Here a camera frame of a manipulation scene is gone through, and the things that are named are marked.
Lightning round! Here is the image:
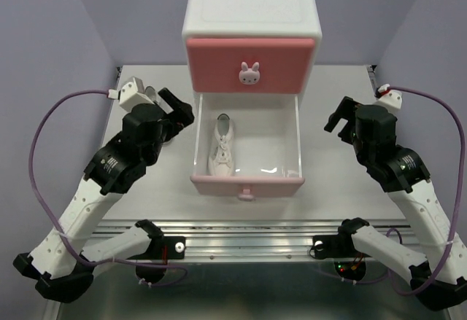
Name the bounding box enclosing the white sneaker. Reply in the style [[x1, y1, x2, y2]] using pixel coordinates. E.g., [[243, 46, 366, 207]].
[[144, 86, 160, 104], [208, 113, 235, 177]]

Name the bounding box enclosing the light pink drawer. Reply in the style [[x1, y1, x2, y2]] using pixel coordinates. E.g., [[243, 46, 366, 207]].
[[190, 93, 305, 201]]

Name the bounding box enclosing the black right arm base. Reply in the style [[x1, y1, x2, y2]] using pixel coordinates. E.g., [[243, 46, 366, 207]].
[[308, 231, 378, 260]]

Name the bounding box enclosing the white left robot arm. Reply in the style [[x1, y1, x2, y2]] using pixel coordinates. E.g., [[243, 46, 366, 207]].
[[13, 88, 194, 303]]

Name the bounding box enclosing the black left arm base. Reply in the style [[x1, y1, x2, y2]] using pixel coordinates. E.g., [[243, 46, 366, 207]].
[[145, 235, 186, 261]]

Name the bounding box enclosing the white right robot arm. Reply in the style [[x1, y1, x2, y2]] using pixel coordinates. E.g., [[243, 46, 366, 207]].
[[313, 97, 466, 311]]

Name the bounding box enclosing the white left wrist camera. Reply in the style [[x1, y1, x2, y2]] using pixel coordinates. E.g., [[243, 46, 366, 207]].
[[107, 77, 154, 112]]

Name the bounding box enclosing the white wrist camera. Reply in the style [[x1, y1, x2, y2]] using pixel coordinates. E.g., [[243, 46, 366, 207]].
[[374, 84, 402, 112], [107, 77, 154, 112]]

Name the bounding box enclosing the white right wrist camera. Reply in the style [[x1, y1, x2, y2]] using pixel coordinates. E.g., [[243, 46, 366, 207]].
[[374, 84, 402, 112]]

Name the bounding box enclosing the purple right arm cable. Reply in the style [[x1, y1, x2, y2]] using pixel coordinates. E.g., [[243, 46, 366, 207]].
[[317, 85, 465, 296]]

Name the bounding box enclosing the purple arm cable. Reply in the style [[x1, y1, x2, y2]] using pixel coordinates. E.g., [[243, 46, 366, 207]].
[[317, 85, 465, 296], [28, 89, 189, 287]]

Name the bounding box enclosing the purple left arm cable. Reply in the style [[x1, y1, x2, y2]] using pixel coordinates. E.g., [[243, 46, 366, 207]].
[[28, 89, 189, 287]]

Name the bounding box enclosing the aluminium mounting rail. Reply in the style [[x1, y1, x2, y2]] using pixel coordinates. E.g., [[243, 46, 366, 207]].
[[93, 219, 413, 262]]

